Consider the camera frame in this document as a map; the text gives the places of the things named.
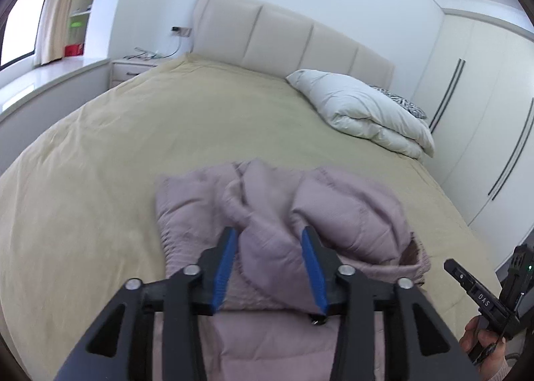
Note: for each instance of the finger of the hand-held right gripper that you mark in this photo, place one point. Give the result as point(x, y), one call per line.
point(471, 285)

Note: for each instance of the beige padded headboard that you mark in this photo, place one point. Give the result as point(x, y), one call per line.
point(283, 38)

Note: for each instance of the red box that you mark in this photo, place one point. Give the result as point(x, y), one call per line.
point(74, 50)

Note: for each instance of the person's right hand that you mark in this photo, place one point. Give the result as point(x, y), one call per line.
point(473, 335)

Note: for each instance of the zebra print pillow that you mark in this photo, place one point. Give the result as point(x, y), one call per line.
point(406, 105)

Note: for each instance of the wall socket panel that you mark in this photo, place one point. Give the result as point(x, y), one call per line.
point(182, 31)

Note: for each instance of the white nightstand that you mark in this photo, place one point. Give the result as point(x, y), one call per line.
point(129, 72)

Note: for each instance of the person's right forearm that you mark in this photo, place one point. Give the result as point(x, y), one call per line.
point(500, 370)

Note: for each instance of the green box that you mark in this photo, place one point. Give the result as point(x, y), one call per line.
point(76, 23)

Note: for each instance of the black framed window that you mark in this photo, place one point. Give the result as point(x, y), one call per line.
point(21, 26)

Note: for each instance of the pink hooded down coat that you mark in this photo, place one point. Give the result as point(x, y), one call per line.
point(271, 239)

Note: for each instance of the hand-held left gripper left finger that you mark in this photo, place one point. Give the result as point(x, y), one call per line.
point(223, 268)

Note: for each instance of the beige curtain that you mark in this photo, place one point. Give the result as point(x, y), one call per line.
point(62, 9)

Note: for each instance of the white wardrobe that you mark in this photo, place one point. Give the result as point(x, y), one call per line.
point(479, 114)

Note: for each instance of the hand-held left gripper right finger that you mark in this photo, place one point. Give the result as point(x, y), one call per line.
point(315, 272)

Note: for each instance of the bed with beige sheet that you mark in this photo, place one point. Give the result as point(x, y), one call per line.
point(146, 122)

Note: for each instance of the white window ledge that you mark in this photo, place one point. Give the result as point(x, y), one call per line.
point(50, 84)

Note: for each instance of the white wall shelf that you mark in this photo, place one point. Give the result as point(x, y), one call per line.
point(89, 1)

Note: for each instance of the white folded duvet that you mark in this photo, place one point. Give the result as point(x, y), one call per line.
point(363, 114)

